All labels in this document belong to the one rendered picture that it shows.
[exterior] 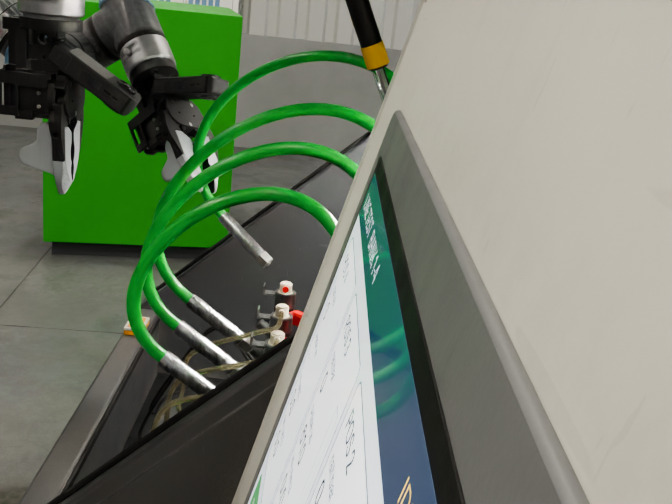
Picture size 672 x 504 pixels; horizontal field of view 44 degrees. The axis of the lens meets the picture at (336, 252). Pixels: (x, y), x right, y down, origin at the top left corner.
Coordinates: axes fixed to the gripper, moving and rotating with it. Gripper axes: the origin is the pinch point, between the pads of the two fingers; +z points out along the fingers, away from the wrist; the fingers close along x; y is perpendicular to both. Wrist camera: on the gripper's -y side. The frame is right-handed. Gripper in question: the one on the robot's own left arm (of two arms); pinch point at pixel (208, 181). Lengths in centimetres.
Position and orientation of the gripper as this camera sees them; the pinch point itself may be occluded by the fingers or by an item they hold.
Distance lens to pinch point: 118.0
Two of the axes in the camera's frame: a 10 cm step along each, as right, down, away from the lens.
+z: 3.8, 8.8, -2.8
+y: -7.4, 4.7, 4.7
